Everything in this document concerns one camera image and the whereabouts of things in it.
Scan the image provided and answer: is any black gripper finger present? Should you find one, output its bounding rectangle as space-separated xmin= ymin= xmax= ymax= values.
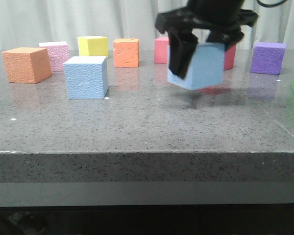
xmin=168 ymin=27 xmax=198 ymax=79
xmin=205 ymin=29 xmax=244 ymax=51

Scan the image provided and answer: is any dented orange foam cube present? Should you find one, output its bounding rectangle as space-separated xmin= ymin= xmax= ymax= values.
xmin=113 ymin=38 xmax=139 ymax=68

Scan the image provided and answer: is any pink-red foam cube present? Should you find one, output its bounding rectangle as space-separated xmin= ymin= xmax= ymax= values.
xmin=154 ymin=37 xmax=169 ymax=64

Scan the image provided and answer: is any large orange foam cube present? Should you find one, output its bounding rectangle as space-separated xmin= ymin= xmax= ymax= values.
xmin=2 ymin=47 xmax=52 ymax=84

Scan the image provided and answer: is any light pink foam cube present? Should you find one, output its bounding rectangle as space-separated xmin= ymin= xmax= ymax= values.
xmin=39 ymin=41 xmax=70 ymax=72

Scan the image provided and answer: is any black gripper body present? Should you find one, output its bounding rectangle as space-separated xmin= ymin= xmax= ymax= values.
xmin=155 ymin=0 xmax=258 ymax=33

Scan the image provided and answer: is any purple foam cube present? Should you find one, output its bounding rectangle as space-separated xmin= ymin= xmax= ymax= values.
xmin=250 ymin=42 xmax=287 ymax=75

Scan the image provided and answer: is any textured light blue foam cube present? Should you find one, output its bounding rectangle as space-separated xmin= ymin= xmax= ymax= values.
xmin=63 ymin=56 xmax=108 ymax=99

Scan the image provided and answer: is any grey pleated curtain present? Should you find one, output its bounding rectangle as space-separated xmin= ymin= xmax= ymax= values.
xmin=0 ymin=0 xmax=294 ymax=50

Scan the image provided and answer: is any red foam cube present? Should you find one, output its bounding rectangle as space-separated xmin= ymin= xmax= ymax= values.
xmin=223 ymin=45 xmax=236 ymax=70

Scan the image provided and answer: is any yellow foam cube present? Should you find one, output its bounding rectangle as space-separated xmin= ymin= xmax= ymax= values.
xmin=77 ymin=36 xmax=109 ymax=58

